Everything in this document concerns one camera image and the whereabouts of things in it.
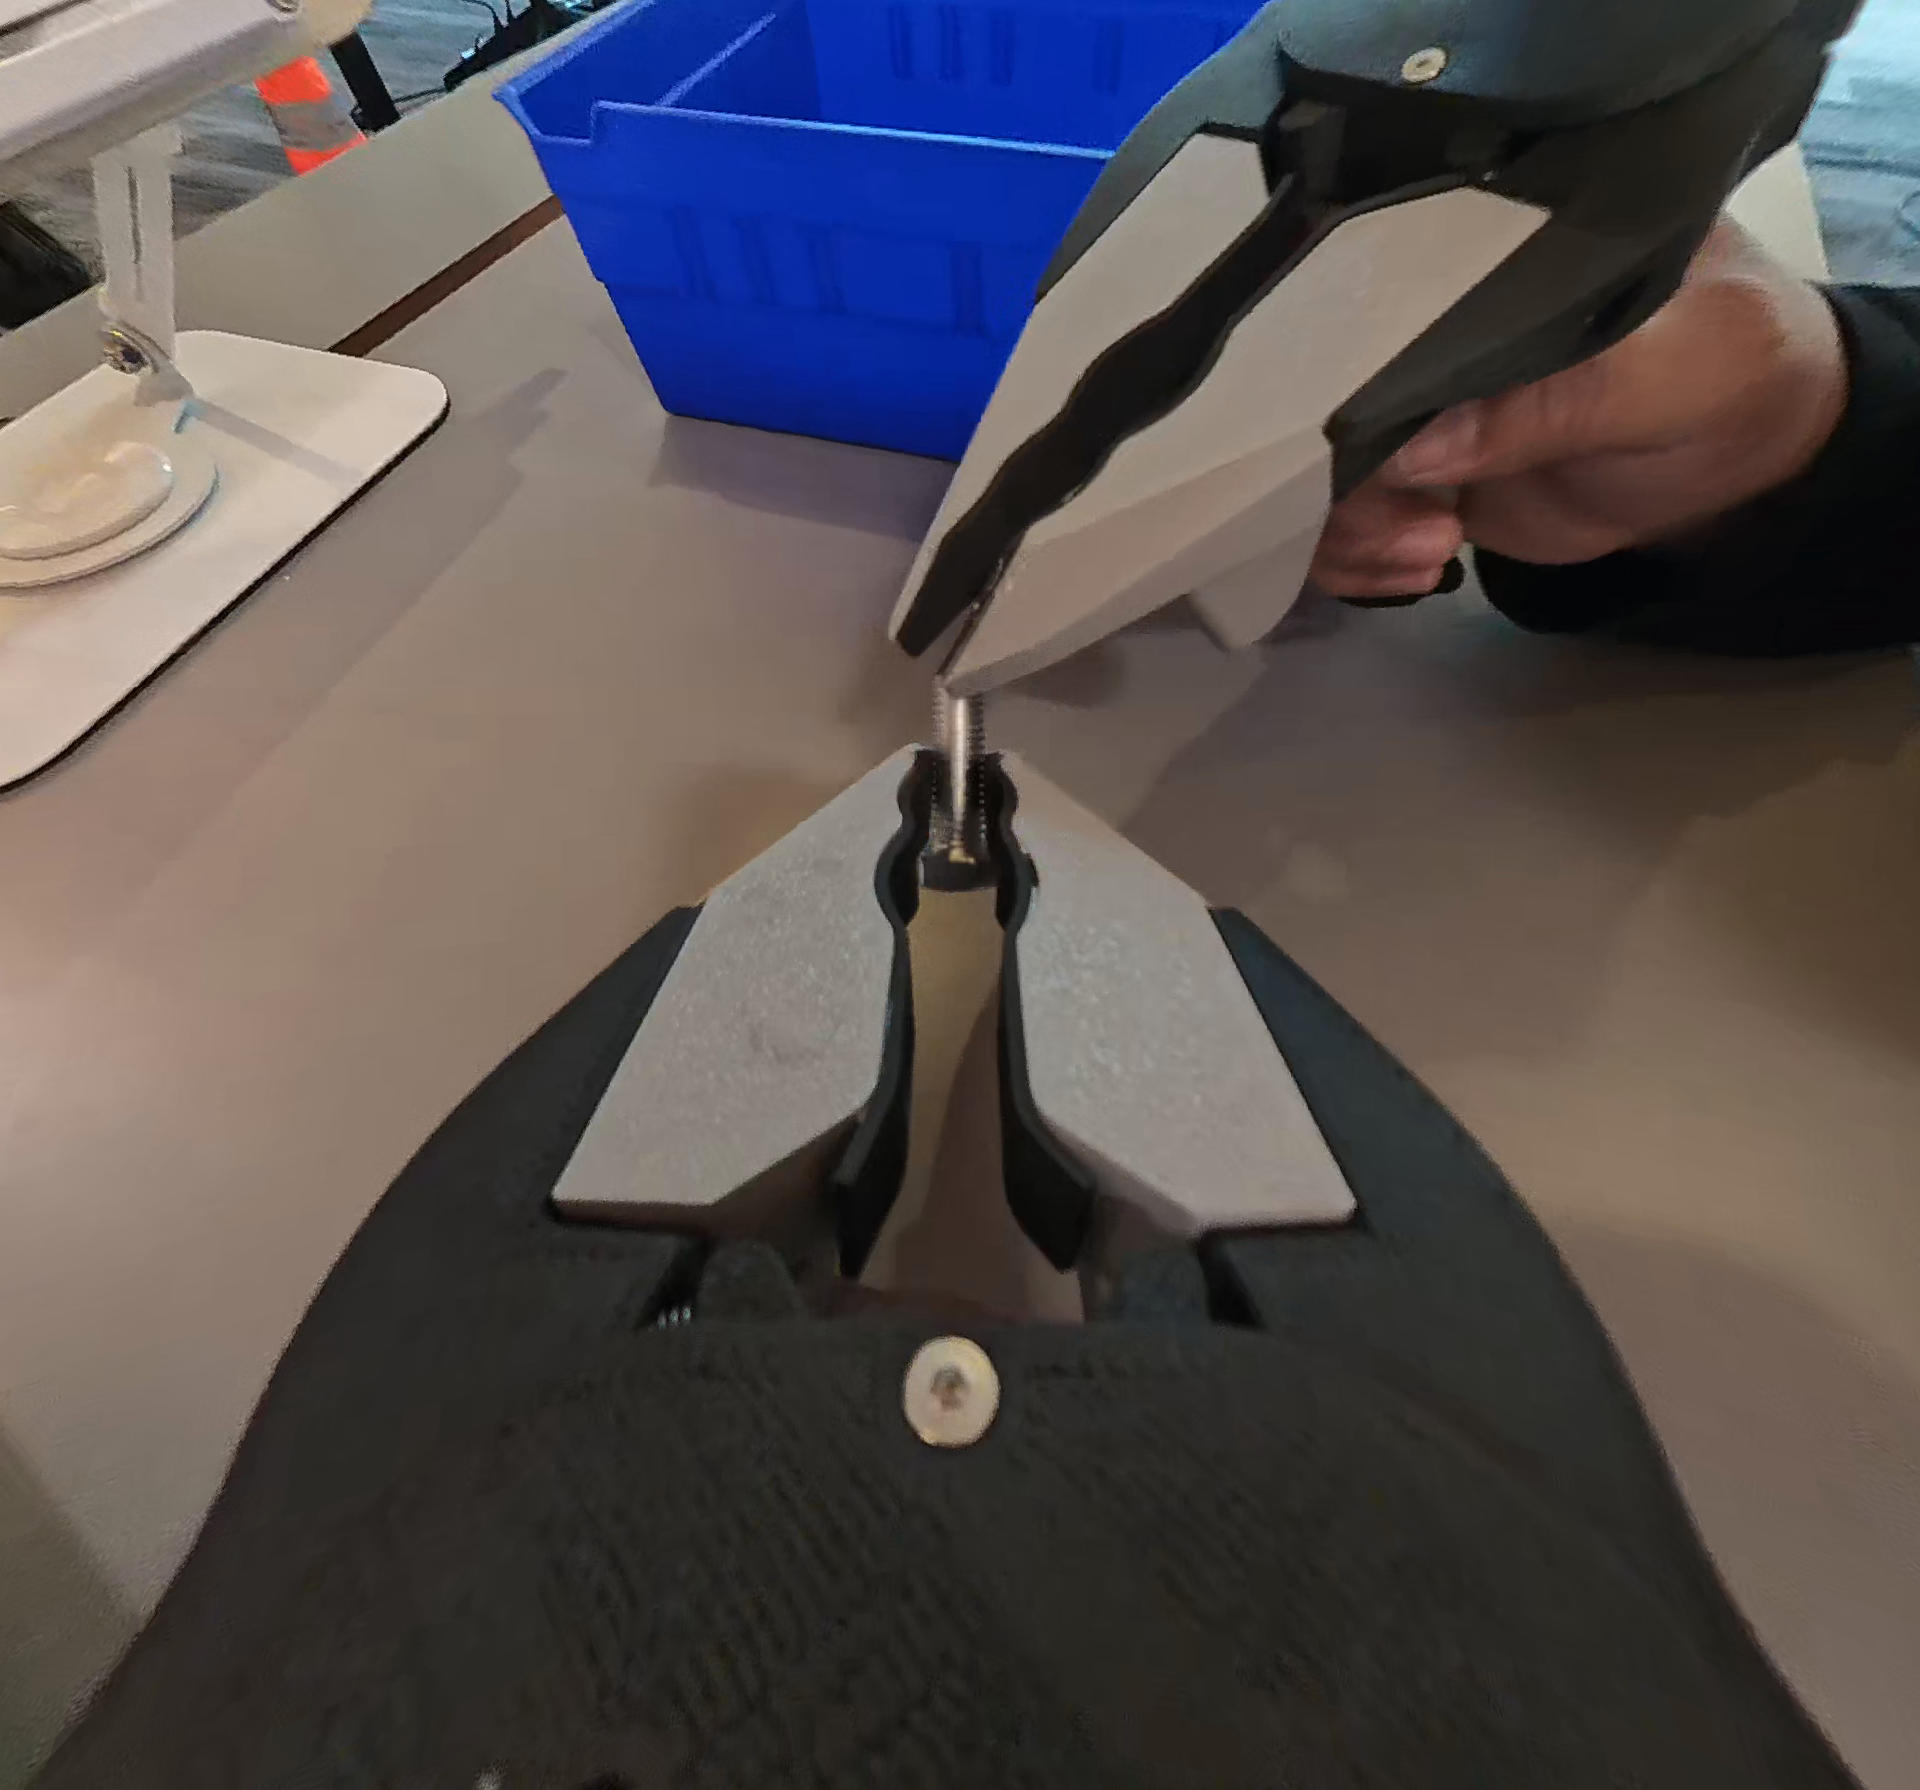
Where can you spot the steel hex bolt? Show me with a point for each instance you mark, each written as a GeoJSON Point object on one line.
{"type": "Point", "coordinates": [957, 771]}

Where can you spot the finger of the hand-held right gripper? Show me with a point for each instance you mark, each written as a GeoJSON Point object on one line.
{"type": "Point", "coordinates": [1275, 440]}
{"type": "Point", "coordinates": [1095, 274]}

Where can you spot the person's right hand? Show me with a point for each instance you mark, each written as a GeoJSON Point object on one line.
{"type": "Point", "coordinates": [1620, 424]}

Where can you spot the orange traffic cone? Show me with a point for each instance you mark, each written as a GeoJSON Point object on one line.
{"type": "Point", "coordinates": [309, 118]}

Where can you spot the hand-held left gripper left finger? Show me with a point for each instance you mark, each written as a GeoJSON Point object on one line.
{"type": "Point", "coordinates": [720, 1041]}

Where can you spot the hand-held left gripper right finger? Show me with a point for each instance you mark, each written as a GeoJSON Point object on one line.
{"type": "Point", "coordinates": [1184, 1041]}

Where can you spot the blue plastic bin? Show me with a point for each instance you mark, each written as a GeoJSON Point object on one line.
{"type": "Point", "coordinates": [840, 260]}

